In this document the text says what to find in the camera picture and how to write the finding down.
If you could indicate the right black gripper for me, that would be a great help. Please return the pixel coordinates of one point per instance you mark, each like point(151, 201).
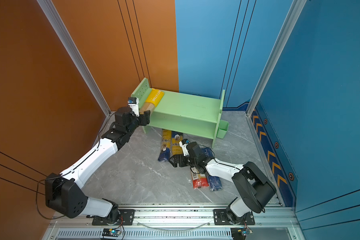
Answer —
point(181, 157)

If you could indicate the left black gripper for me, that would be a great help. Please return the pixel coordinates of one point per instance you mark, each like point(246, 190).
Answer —
point(144, 118)

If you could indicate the yellow blue spaghetti bag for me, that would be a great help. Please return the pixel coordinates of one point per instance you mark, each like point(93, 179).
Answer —
point(165, 152)

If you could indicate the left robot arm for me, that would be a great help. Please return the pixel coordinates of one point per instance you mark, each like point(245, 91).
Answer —
point(63, 192)

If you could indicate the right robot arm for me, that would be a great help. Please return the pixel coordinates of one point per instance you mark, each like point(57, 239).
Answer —
point(253, 186)

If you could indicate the blue yellow pasta bag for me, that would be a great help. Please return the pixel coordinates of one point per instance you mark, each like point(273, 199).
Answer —
point(176, 139)

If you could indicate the green two-tier shelf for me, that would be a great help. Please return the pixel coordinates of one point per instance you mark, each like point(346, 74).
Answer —
point(188, 114)

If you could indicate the red spaghetti bag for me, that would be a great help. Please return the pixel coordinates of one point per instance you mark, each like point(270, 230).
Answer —
point(199, 180)

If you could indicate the blue Barilla spaghetti box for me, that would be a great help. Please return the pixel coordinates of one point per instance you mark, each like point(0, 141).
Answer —
point(214, 182)

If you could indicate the green side cup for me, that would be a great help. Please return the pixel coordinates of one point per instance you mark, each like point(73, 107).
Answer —
point(222, 129)

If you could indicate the right circuit board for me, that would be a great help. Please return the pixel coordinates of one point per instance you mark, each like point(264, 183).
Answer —
point(240, 233)

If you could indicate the circuit board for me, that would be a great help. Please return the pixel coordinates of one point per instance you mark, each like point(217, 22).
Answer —
point(112, 234)
point(240, 233)

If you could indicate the left circuit board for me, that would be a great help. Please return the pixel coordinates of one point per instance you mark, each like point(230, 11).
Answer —
point(112, 234)

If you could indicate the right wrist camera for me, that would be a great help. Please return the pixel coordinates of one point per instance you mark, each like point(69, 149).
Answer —
point(184, 143)

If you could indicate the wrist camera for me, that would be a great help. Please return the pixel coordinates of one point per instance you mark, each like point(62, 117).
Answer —
point(184, 143)
point(133, 103)

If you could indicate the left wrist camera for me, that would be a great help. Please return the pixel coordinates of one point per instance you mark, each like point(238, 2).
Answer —
point(133, 103)

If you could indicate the aluminium front rail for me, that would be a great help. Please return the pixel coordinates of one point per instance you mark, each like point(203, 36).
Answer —
point(180, 222)

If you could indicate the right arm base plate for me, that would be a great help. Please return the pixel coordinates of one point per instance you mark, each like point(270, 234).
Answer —
point(225, 217)

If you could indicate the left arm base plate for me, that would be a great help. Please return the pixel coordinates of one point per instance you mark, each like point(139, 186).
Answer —
point(124, 217)

